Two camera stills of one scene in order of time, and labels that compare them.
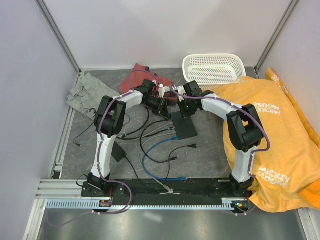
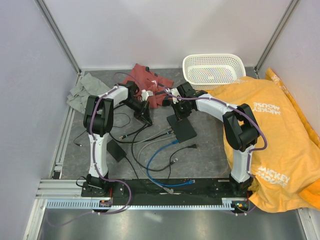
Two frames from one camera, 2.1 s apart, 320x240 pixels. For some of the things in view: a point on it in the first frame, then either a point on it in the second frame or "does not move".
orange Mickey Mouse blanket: x=286 y=170 does not move
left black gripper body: x=157 y=105 to x=138 y=107
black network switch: x=185 y=128 does not move
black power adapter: x=117 y=153 does not move
